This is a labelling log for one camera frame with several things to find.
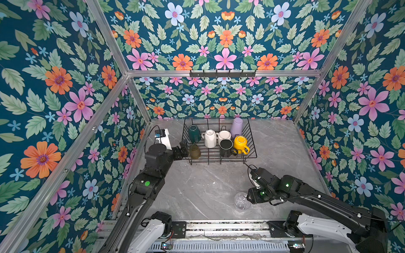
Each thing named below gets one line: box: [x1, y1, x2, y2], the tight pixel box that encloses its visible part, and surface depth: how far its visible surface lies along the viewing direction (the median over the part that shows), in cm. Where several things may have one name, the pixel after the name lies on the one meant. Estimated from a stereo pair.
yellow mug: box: [233, 135, 250, 155], surface depth 95 cm
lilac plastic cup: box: [229, 117, 244, 139], surface depth 103 cm
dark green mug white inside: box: [188, 124, 201, 144], surface depth 103 cm
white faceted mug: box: [201, 129, 217, 149], surface depth 98 cm
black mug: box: [219, 139, 238, 158], surface depth 95 cm
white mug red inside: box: [216, 130, 232, 143], surface depth 100 cm
